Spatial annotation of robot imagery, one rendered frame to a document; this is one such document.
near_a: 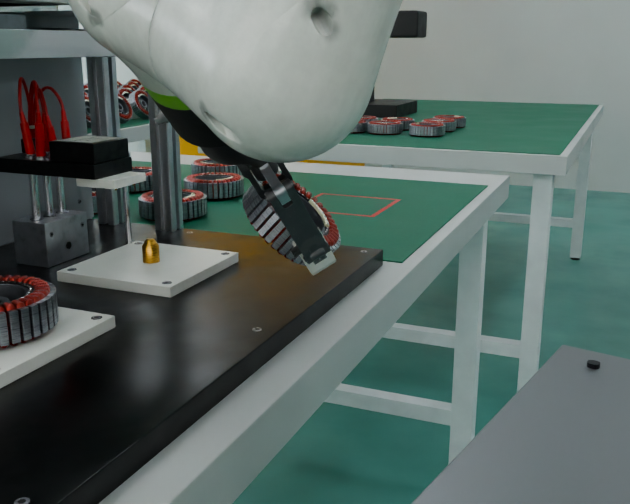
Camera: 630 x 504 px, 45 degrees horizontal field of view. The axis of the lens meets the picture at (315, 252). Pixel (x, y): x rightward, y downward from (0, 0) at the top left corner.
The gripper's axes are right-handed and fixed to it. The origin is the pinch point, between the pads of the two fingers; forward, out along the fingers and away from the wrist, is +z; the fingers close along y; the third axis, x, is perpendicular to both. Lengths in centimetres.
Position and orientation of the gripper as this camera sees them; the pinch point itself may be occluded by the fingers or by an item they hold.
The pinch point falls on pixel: (292, 216)
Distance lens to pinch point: 80.3
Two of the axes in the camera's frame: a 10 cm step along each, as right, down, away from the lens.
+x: -8.5, 5.3, -0.2
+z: 2.4, 4.1, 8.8
